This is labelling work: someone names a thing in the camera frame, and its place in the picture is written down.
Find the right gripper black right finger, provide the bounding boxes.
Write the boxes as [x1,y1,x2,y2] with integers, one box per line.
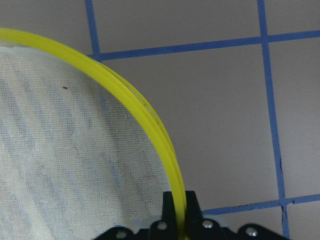
[185,191,287,240]

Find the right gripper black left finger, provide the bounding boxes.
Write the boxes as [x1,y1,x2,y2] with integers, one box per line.
[96,191,177,240]

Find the yellow steamer basket with cloth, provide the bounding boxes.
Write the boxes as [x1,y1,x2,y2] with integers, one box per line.
[0,28,186,240]

